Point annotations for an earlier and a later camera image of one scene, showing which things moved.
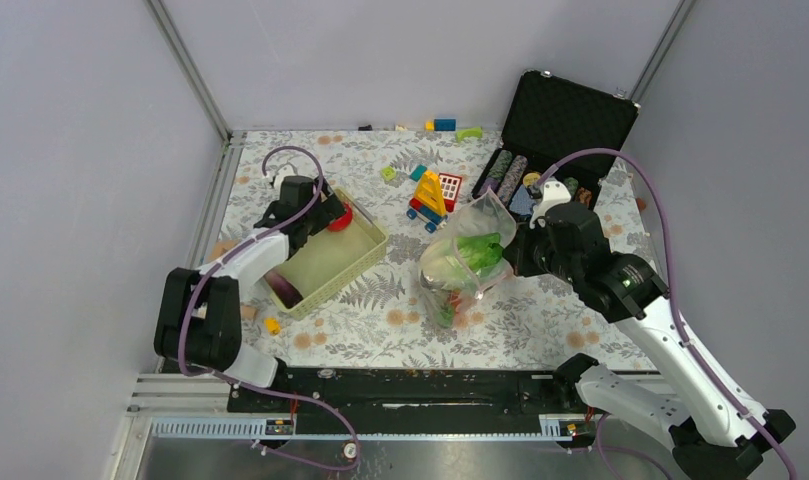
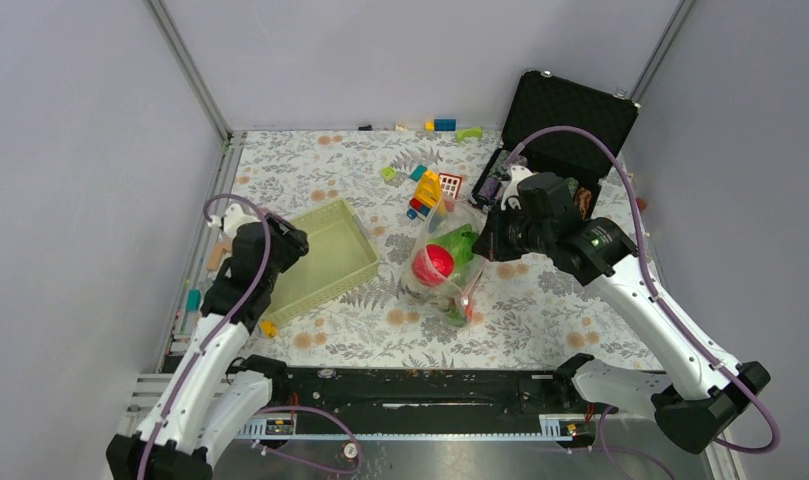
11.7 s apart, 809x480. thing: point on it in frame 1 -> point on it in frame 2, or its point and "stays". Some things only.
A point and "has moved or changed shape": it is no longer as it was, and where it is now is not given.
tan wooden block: x=221 y=246 stays
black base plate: x=414 y=393 stays
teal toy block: x=418 y=172 stays
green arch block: x=465 y=132 stays
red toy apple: x=343 y=221 -> x=432 y=265
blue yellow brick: x=440 y=124 stays
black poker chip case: x=554 y=118 stays
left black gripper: x=329 y=209 -> x=294 y=242
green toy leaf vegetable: x=480 y=251 has moved or changed shape
